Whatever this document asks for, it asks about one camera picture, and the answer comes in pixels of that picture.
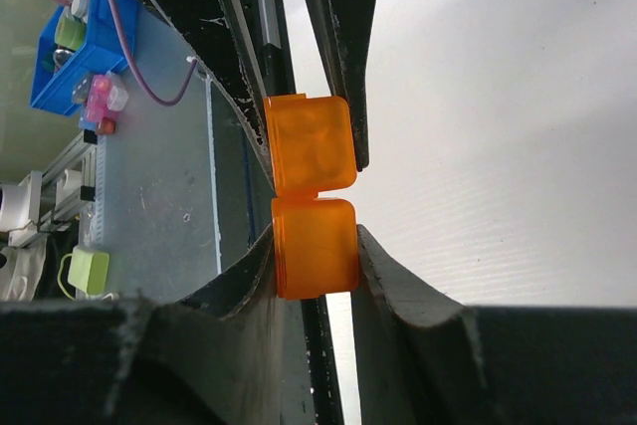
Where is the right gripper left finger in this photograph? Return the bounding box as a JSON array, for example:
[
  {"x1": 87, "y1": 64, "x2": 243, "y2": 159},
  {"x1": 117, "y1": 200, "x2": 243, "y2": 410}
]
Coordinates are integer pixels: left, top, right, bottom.
[{"x1": 1, "y1": 229, "x2": 285, "y2": 424}]

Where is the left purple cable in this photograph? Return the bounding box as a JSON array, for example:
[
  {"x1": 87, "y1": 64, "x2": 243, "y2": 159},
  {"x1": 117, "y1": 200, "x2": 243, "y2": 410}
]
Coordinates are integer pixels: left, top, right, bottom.
[{"x1": 97, "y1": 0, "x2": 200, "y2": 108}]

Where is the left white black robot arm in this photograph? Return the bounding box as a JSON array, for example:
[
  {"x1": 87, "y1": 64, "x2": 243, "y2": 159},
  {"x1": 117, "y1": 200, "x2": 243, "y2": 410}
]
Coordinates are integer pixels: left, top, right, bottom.
[{"x1": 149, "y1": 0, "x2": 376, "y2": 178}]

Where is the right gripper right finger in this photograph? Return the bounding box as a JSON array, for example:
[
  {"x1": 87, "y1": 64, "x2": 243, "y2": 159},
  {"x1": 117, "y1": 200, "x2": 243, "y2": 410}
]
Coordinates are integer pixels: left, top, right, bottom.
[{"x1": 351, "y1": 229, "x2": 636, "y2": 424}]

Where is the pink pill organizer box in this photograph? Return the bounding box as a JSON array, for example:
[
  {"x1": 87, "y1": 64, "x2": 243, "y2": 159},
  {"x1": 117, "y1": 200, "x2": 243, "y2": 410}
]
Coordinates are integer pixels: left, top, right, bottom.
[{"x1": 72, "y1": 72, "x2": 129, "y2": 130}]

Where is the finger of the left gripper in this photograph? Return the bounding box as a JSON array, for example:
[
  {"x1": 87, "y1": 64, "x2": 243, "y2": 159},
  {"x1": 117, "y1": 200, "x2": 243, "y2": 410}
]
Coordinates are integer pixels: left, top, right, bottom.
[
  {"x1": 306, "y1": 0, "x2": 376, "y2": 171},
  {"x1": 150, "y1": 0, "x2": 274, "y2": 183}
]

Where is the green lidded box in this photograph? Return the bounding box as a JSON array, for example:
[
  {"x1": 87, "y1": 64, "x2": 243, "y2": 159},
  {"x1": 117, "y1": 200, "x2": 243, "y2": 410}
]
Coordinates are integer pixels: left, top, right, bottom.
[{"x1": 57, "y1": 246, "x2": 109, "y2": 301}]

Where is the blue storage bin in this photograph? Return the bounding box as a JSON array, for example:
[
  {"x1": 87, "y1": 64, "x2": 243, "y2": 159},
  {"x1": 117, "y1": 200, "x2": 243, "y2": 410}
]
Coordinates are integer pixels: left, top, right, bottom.
[{"x1": 29, "y1": 0, "x2": 128, "y2": 116}]

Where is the orange pill organizer box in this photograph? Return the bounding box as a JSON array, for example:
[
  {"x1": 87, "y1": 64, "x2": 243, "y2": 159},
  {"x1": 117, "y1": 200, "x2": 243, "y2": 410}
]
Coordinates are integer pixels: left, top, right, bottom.
[{"x1": 264, "y1": 95, "x2": 359, "y2": 300}]

